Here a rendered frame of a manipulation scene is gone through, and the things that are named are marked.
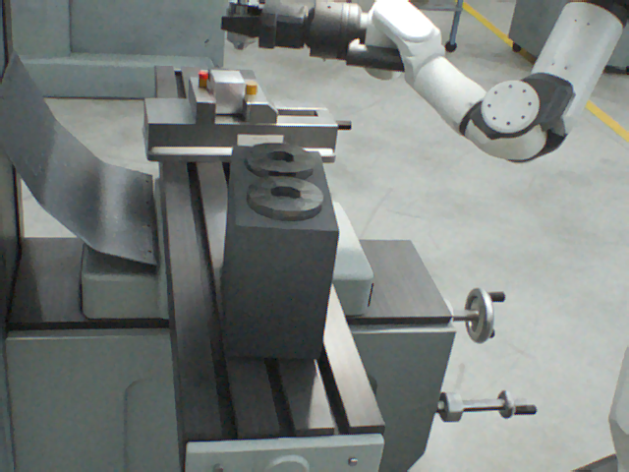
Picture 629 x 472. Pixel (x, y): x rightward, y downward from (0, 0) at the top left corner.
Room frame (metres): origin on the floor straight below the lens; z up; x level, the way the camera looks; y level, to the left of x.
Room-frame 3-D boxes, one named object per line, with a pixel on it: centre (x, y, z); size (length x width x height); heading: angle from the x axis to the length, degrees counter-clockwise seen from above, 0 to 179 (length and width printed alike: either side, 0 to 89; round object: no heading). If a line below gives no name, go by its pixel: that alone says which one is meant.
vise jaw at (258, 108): (1.43, 0.15, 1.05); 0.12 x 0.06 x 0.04; 18
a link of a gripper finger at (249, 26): (1.25, 0.16, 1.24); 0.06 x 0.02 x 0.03; 92
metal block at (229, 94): (1.41, 0.20, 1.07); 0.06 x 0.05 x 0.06; 18
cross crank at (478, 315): (1.41, -0.32, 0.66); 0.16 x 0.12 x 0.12; 105
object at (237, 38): (1.28, 0.16, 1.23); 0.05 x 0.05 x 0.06
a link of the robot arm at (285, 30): (1.28, 0.07, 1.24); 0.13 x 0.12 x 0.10; 2
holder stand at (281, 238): (0.91, 0.05, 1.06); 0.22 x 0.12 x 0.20; 10
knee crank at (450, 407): (1.28, -0.38, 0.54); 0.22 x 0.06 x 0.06; 105
